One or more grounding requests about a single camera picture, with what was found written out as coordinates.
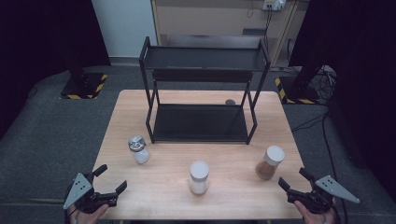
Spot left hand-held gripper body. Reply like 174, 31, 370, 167
63, 172, 120, 215

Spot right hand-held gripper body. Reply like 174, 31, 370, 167
286, 175, 361, 215

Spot white-lidded jar of brown powder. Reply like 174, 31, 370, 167
255, 145, 286, 181

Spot silver-lidded jar of white powder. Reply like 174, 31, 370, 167
128, 134, 151, 165

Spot white-lidded jar of white powder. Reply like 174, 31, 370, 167
189, 161, 210, 196

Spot black metal two-tier rack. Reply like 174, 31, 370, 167
138, 35, 272, 146

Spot person's left hand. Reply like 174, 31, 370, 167
66, 203, 110, 224

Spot person's right hand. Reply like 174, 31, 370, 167
293, 199, 338, 224

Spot black stand with hazard-striped base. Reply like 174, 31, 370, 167
274, 63, 321, 105
59, 55, 109, 101

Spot dark curtain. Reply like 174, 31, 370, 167
289, 0, 396, 202
0, 0, 112, 139

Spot white power strip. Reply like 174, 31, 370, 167
262, 0, 287, 11

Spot light wooden cabinet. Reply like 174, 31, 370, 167
150, 0, 301, 67

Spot long black floor cable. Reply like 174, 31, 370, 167
290, 111, 349, 224

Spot bundle of cables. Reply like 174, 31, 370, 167
316, 65, 338, 101

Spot black power cable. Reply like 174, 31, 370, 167
262, 8, 273, 49

